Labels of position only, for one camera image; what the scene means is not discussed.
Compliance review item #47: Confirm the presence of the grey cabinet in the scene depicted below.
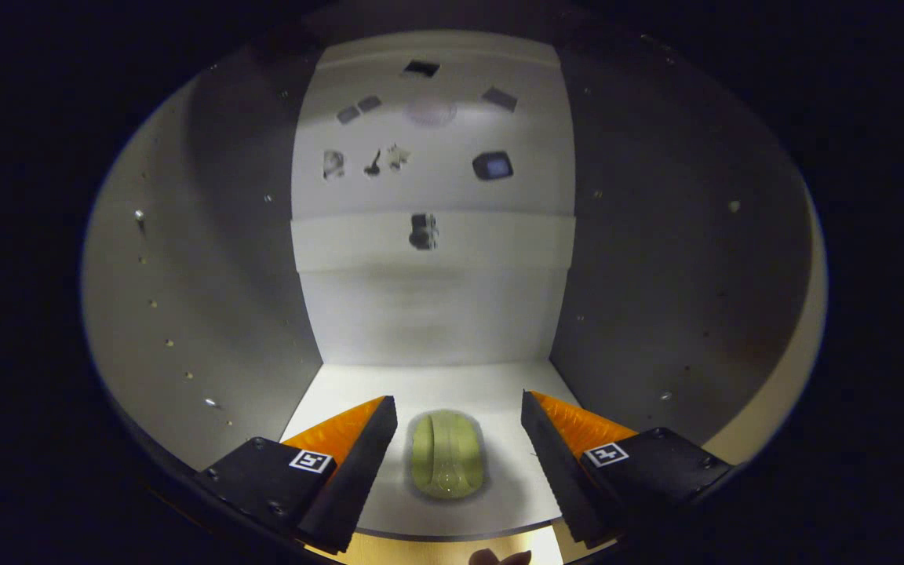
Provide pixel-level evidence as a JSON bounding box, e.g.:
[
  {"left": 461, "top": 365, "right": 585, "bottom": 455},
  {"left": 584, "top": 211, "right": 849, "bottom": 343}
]
[{"left": 82, "top": 30, "right": 818, "bottom": 542}]

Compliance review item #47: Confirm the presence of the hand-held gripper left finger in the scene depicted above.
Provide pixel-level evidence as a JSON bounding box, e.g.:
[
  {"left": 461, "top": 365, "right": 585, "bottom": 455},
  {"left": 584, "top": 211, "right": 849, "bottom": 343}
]
[{"left": 199, "top": 395, "right": 399, "bottom": 555}]

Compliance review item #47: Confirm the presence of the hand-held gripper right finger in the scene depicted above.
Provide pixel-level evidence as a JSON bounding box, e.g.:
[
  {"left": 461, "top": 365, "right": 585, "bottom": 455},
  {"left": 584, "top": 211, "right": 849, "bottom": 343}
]
[{"left": 520, "top": 389, "right": 735, "bottom": 550}]

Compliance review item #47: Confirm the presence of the green rounded object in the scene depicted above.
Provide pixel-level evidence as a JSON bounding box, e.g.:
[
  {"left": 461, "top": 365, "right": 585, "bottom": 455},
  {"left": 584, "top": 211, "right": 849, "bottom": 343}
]
[{"left": 409, "top": 408, "right": 488, "bottom": 501}]

